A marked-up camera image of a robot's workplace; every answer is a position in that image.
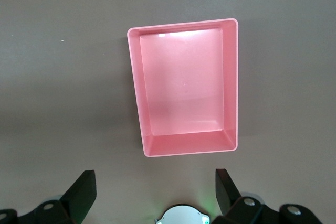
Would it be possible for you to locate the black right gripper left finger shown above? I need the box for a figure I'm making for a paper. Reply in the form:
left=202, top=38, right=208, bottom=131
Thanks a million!
left=15, top=169, right=98, bottom=224

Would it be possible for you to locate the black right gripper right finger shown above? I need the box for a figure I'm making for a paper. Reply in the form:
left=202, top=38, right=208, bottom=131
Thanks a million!
left=215, top=168, right=279, bottom=224

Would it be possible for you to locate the pink plastic box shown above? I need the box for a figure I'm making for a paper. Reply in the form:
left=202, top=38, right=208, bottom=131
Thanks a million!
left=126, top=18, right=240, bottom=159

